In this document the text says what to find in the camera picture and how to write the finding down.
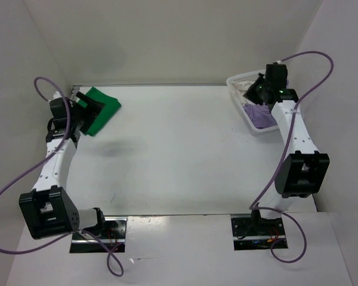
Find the green t shirt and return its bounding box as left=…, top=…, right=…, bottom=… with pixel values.
left=84, top=87, right=122, bottom=136

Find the lavender t shirt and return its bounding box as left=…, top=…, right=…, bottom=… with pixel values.
left=243, top=104, right=277, bottom=129

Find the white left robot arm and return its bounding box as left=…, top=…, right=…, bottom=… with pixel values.
left=18, top=92, right=107, bottom=240

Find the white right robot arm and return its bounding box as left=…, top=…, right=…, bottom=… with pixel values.
left=249, top=74, right=330, bottom=234

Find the cream t shirt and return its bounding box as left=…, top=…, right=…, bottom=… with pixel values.
left=232, top=80, right=254, bottom=105

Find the white plastic basket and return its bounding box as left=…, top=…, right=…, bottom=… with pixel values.
left=226, top=70, right=279, bottom=135

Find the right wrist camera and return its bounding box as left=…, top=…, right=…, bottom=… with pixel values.
left=265, top=63, right=288, bottom=88

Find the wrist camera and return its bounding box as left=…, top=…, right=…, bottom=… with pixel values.
left=265, top=63, right=288, bottom=88
left=49, top=91, right=72, bottom=120

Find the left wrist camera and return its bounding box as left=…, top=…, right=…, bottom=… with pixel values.
left=49, top=91, right=72, bottom=120

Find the aluminium table edge rail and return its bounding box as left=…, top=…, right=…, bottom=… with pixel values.
left=69, top=85, right=82, bottom=102

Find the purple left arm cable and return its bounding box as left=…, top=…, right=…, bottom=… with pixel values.
left=0, top=76, right=128, bottom=278

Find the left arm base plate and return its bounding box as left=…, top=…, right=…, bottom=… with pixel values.
left=69, top=216, right=128, bottom=254

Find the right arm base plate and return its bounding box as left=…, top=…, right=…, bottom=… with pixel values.
left=230, top=214, right=288, bottom=251

